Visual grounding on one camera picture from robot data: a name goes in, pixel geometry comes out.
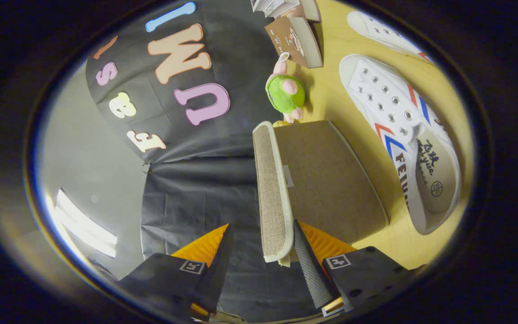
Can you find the beige fabric storage box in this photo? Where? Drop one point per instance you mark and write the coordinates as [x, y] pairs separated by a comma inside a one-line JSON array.
[[326, 180]]

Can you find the yellow plush toy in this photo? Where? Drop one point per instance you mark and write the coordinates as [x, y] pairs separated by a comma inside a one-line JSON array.
[[281, 123]]

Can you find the ceiling light panel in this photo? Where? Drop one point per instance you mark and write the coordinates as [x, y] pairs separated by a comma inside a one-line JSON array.
[[83, 225]]

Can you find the brown illustrated book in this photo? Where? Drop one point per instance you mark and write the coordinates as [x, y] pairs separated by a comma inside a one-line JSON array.
[[286, 38]]

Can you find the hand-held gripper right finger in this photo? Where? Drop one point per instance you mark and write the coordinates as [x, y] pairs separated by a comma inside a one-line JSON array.
[[310, 270]]

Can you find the green and pink plush toy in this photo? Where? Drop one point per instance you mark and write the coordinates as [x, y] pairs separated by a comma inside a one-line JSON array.
[[286, 94]]

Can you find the plain brown book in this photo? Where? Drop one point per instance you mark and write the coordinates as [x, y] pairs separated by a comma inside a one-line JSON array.
[[310, 11]]

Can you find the black backdrop cloth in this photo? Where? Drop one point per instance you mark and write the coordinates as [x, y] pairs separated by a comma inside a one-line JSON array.
[[196, 189]]

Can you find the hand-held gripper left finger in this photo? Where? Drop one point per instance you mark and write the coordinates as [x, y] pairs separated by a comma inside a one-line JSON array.
[[216, 270]]

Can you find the white patterned book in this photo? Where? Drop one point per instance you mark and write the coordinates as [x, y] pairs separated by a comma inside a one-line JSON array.
[[259, 4]]

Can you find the white canvas shoe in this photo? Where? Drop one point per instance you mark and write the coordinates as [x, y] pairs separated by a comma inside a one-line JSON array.
[[389, 103], [376, 29]]

